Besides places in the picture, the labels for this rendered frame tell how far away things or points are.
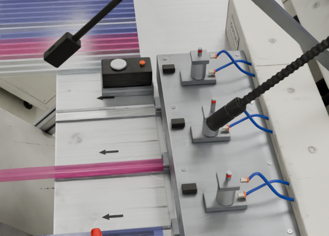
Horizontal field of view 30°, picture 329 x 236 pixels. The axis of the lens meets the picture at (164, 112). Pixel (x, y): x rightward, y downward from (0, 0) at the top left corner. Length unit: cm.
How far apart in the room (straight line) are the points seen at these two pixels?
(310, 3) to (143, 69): 28
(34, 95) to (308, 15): 165
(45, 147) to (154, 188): 68
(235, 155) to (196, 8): 41
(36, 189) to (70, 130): 49
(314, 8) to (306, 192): 34
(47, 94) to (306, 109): 173
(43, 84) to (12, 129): 100
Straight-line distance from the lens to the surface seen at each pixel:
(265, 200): 76
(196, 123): 83
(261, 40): 94
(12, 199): 132
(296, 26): 76
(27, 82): 243
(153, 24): 109
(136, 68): 93
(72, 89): 97
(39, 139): 148
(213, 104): 77
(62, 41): 73
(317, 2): 98
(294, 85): 88
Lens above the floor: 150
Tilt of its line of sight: 26 degrees down
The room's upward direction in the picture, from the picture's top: 53 degrees clockwise
